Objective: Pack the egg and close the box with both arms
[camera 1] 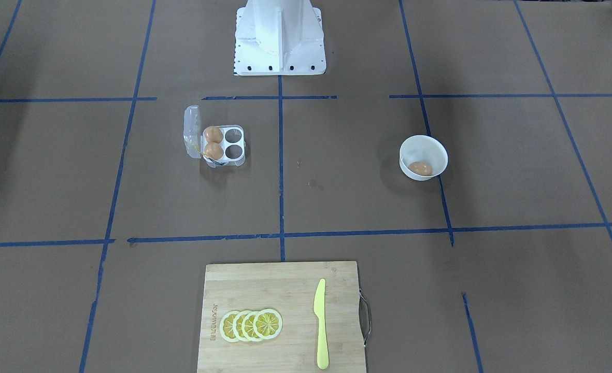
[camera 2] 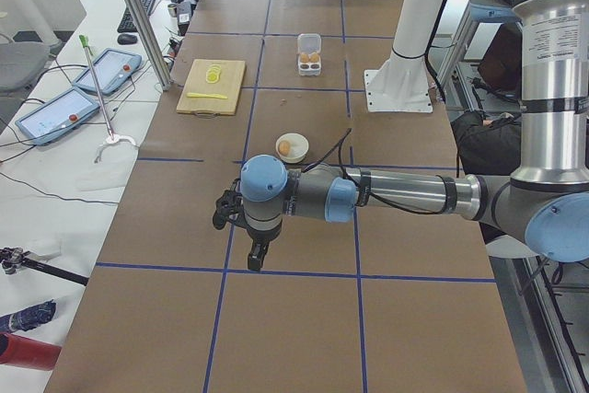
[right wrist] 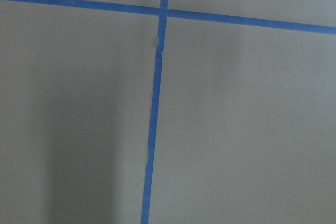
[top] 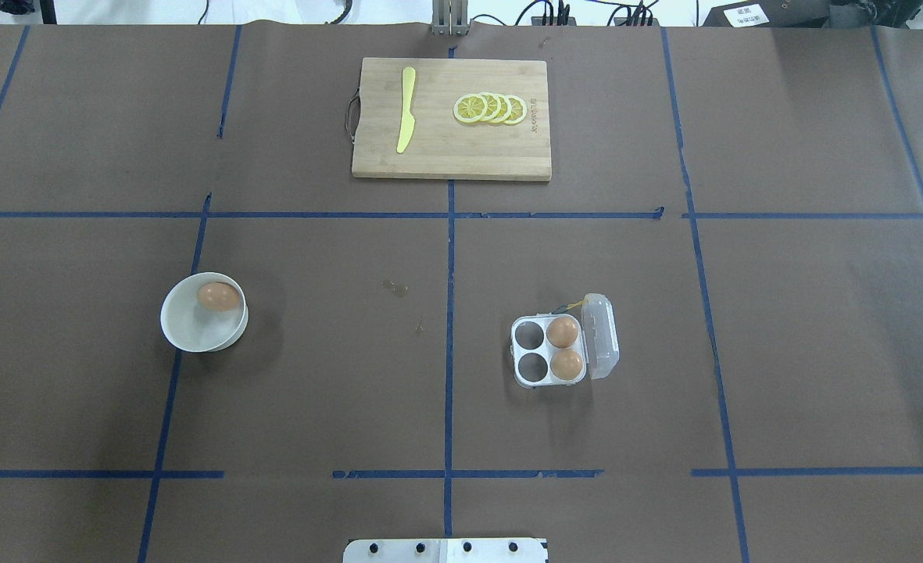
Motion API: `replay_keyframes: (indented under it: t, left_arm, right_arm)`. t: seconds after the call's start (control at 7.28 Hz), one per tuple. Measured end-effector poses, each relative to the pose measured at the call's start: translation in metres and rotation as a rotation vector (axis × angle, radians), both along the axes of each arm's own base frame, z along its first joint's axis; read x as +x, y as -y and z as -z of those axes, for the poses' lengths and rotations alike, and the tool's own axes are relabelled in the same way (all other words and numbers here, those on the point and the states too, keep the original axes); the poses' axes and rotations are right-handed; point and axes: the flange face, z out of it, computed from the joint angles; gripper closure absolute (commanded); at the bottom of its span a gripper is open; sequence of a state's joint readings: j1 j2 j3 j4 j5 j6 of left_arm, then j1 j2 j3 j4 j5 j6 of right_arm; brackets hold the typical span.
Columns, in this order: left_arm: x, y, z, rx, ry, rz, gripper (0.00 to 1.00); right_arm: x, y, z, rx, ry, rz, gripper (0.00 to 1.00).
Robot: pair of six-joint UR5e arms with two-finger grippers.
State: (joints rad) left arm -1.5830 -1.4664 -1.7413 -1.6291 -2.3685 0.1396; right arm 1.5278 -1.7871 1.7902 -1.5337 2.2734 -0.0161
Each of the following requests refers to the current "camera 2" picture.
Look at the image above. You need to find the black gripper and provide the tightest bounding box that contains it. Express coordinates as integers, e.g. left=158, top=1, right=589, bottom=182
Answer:
left=245, top=211, right=282, bottom=272

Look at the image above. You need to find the clear plastic egg box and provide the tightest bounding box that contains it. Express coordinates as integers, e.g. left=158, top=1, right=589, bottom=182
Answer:
left=297, top=33, right=322, bottom=76

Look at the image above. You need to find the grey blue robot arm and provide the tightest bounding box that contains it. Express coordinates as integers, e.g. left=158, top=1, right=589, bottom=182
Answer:
left=235, top=0, right=588, bottom=272

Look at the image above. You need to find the white ceramic bowl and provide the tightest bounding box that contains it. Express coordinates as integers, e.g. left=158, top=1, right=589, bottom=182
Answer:
left=275, top=133, right=309, bottom=164

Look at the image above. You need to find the wooden cutting board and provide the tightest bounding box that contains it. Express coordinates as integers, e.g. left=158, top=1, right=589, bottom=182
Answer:
left=176, top=59, right=246, bottom=116

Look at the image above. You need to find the yellow plastic knife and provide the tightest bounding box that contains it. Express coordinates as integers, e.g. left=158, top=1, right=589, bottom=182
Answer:
left=186, top=92, right=228, bottom=99

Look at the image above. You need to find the yellow lemon slice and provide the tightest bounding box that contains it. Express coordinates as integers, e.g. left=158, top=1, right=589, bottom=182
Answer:
left=205, top=70, right=221, bottom=84

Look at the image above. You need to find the white plastic bag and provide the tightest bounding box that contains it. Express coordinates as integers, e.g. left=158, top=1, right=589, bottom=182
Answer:
left=75, top=144, right=137, bottom=191

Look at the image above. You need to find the blue tablet far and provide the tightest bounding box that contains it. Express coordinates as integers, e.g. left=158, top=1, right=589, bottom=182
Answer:
left=72, top=48, right=143, bottom=96

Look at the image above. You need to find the blue tablet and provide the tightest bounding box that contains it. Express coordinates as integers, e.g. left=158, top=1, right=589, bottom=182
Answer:
left=16, top=87, right=99, bottom=145
left=72, top=48, right=143, bottom=96

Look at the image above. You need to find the blue tablet near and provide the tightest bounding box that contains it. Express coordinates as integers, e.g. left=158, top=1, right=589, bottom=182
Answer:
left=16, top=87, right=99, bottom=145

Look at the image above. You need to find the dark blue folded umbrella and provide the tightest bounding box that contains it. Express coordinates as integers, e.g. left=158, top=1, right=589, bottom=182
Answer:
left=1, top=300, right=56, bottom=333

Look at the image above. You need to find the white chair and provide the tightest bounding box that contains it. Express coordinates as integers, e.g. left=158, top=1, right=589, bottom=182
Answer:
left=485, top=235, right=538, bottom=260

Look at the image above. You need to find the black tripod leg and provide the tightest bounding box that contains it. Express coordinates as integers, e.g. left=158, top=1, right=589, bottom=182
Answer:
left=1, top=248, right=89, bottom=286

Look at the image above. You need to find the person in black jacket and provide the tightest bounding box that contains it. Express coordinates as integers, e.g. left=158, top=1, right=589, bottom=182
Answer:
left=449, top=110, right=524, bottom=243

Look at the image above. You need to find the black computer mouse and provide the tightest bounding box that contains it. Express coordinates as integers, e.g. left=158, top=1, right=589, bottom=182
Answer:
left=117, top=33, right=138, bottom=45

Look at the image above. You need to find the red cylinder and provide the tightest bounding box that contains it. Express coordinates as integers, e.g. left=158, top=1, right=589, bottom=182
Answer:
left=1, top=333, right=62, bottom=371

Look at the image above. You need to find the black keyboard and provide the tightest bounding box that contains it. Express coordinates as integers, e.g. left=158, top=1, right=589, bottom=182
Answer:
left=116, top=0, right=159, bottom=34

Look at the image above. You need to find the grey office chair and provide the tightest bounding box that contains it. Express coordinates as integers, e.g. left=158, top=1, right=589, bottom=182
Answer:
left=1, top=34, right=50, bottom=93

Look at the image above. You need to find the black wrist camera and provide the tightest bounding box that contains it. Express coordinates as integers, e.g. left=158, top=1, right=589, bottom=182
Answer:
left=212, top=179, right=247, bottom=230

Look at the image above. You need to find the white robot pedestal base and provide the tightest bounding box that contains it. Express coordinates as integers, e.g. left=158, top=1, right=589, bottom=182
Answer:
left=364, top=0, right=443, bottom=113

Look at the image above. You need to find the grabber stick with green handle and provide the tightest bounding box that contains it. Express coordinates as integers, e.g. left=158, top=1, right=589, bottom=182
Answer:
left=79, top=34, right=139, bottom=163

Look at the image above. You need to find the aluminium frame post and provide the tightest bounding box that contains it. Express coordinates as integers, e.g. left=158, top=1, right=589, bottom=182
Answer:
left=124, top=0, right=172, bottom=91

